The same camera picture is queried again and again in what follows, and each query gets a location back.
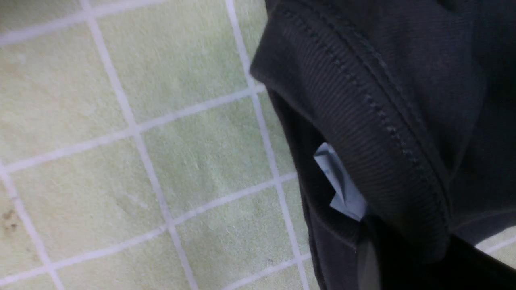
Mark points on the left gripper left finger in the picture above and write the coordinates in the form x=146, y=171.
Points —
x=379, y=256

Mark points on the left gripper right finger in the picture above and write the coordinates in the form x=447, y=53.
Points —
x=464, y=267

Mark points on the dark gray long-sleeve top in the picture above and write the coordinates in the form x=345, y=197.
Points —
x=400, y=109

